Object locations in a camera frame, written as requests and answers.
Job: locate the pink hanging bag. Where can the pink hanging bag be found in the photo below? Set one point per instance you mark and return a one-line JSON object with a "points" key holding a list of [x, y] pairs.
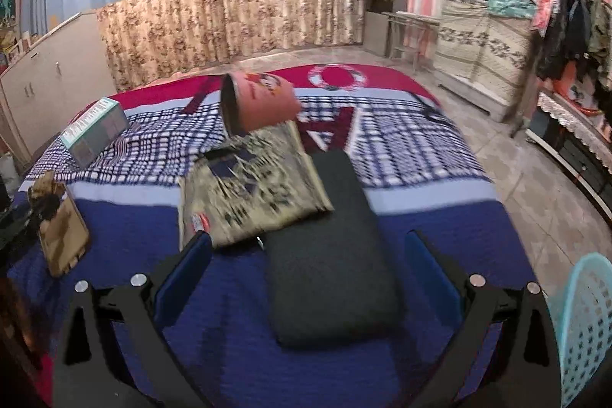
{"points": [[542, 13]]}

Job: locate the small metal side table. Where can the small metal side table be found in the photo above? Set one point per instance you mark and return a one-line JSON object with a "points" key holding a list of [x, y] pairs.
{"points": [[411, 35]]}

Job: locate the metal clothes rack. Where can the metal clothes rack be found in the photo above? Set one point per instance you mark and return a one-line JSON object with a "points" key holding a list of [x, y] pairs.
{"points": [[526, 102]]}

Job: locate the patterned beige black cloth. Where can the patterned beige black cloth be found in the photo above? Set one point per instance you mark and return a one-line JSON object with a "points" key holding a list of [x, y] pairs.
{"points": [[248, 183]]}

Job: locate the white low cabinet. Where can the white low cabinet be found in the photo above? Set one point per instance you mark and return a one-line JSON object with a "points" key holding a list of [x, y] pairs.
{"points": [[52, 78]]}

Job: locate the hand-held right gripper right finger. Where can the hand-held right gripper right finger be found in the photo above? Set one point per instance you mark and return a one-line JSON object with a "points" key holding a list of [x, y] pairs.
{"points": [[430, 274]]}

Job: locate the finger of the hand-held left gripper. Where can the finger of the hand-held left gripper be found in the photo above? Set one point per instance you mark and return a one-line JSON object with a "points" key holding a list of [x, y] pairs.
{"points": [[45, 207]]}

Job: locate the row of hanging clothes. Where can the row of hanging clothes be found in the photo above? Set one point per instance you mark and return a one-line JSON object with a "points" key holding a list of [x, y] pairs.
{"points": [[578, 30]]}

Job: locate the teal folded cloth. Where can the teal folded cloth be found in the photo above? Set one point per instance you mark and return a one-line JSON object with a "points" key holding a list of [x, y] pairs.
{"points": [[511, 5]]}

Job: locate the teal and white box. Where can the teal and white box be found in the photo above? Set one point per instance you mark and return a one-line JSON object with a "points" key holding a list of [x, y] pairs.
{"points": [[93, 131]]}

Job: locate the striped red blue blanket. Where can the striped red blue blanket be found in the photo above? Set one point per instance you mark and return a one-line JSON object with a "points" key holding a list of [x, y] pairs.
{"points": [[430, 207]]}

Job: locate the cabinet under patterned cloth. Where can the cabinet under patterned cloth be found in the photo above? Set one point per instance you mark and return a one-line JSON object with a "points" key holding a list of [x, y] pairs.
{"points": [[483, 54]]}

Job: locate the low shelf with lace cloth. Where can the low shelf with lace cloth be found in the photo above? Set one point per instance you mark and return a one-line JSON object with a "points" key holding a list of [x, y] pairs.
{"points": [[573, 135]]}

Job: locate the black flat case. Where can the black flat case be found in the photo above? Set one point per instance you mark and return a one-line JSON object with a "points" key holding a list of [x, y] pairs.
{"points": [[334, 269]]}

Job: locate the grey water dispenser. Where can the grey water dispenser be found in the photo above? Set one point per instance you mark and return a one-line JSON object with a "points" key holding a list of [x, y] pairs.
{"points": [[385, 6]]}

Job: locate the red plastic basin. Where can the red plastic basin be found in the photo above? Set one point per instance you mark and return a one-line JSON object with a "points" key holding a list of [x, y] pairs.
{"points": [[573, 92]]}

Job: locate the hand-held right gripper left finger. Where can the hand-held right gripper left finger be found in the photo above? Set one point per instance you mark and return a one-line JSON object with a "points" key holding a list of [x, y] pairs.
{"points": [[181, 279]]}

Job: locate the light blue plastic basket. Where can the light blue plastic basket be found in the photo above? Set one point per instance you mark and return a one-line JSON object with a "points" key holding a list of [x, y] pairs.
{"points": [[588, 331]]}

